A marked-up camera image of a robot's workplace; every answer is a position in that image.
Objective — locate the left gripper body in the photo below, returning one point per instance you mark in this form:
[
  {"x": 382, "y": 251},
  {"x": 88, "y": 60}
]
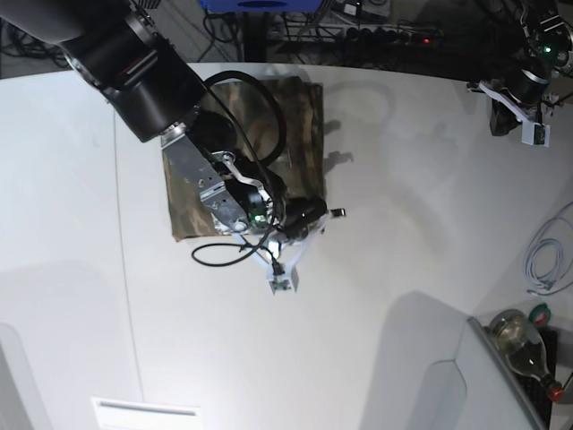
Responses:
[{"x": 523, "y": 91}]

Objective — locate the green tape roll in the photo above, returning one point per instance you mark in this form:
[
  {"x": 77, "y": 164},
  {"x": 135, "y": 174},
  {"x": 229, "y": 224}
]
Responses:
[{"x": 540, "y": 315}]

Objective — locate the blue box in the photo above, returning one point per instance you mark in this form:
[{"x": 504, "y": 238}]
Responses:
[{"x": 260, "y": 6}]

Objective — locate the camouflage t-shirt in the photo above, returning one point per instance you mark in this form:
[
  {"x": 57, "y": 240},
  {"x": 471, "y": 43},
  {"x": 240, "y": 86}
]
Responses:
[{"x": 247, "y": 160}]

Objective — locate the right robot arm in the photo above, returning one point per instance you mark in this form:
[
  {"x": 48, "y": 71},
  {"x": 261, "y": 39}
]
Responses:
[{"x": 117, "y": 49}]

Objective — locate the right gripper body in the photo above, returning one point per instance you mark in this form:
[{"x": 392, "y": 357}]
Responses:
[{"x": 285, "y": 247}]

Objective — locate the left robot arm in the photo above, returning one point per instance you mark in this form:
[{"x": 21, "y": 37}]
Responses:
[{"x": 532, "y": 46}]

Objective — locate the clear plastic bottle red cap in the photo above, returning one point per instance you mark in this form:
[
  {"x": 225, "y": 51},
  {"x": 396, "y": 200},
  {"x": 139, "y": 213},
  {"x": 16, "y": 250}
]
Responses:
[{"x": 523, "y": 349}]

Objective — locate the black power strip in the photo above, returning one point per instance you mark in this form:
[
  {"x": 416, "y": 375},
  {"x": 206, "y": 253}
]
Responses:
[{"x": 405, "y": 33}]

